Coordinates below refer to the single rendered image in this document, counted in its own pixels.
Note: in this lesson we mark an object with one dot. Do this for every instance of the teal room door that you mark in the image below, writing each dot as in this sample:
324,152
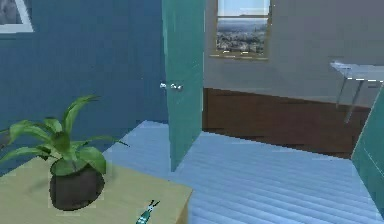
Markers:
185,83

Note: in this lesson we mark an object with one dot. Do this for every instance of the pale wooden table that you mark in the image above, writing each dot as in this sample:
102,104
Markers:
126,196

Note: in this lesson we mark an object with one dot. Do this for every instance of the teal striped small object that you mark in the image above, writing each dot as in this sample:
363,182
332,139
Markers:
145,213

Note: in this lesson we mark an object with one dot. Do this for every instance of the green house plant black pot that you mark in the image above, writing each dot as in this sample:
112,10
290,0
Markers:
75,186

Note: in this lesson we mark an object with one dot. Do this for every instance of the grey metal table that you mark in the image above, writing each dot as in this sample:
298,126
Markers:
361,71

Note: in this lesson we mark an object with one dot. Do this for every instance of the window with wooden frame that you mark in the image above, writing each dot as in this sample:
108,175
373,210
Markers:
242,31

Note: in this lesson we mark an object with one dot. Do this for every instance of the white framed wall picture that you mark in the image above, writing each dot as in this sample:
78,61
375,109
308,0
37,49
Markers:
13,15

